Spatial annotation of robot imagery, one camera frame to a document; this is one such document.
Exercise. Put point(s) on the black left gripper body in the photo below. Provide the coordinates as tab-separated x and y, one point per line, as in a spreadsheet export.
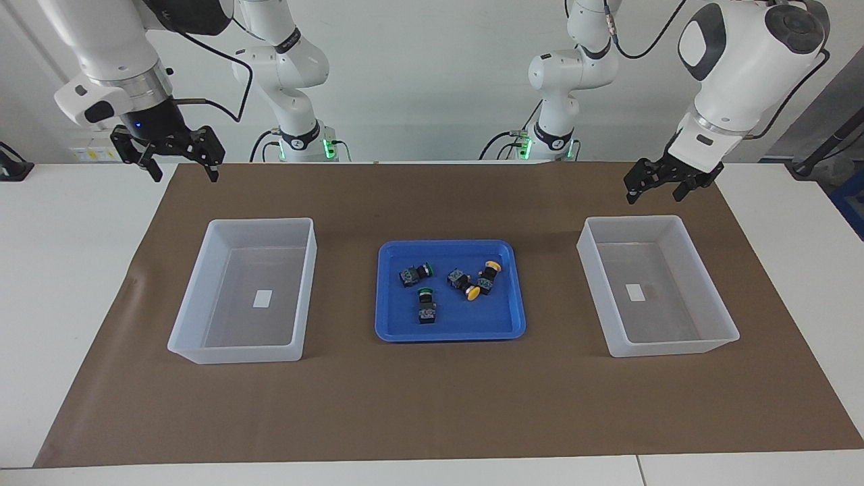
688	165

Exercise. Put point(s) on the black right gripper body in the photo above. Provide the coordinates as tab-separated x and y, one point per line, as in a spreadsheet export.
156	125

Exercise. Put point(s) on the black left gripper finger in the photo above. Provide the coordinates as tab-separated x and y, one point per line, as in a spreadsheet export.
687	185
638	179

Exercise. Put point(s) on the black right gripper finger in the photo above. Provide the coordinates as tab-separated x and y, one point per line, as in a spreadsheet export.
150	162
209	152

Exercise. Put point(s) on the yellow push button switch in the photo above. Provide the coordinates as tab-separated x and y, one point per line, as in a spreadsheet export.
487	280
460	278

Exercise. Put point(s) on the green push button switch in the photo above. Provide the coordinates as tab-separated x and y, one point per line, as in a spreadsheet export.
410	277
426	310

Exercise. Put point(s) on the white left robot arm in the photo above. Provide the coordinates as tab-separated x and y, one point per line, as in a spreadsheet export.
736	67

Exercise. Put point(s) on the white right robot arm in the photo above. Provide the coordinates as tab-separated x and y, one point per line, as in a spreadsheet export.
108	40

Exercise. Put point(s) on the white paper label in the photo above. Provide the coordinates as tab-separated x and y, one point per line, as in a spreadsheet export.
262	299
634	292

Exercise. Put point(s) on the black stand pole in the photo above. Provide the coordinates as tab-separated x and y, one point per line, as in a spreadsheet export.
820	154

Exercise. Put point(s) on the black desk device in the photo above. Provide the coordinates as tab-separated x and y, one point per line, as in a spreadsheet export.
13	170

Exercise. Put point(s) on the translucent plastic box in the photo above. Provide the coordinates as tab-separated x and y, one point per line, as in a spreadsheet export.
675	337
229	341

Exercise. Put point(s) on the blue crate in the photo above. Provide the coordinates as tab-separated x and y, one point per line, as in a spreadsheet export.
852	202

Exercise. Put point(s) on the blue plastic tray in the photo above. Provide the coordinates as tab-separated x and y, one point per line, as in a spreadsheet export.
449	320

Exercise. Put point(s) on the brown paper table mat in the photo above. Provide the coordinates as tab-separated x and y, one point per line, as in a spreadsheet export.
445	405

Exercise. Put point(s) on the white wall socket strip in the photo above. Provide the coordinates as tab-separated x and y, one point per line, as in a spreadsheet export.
94	154

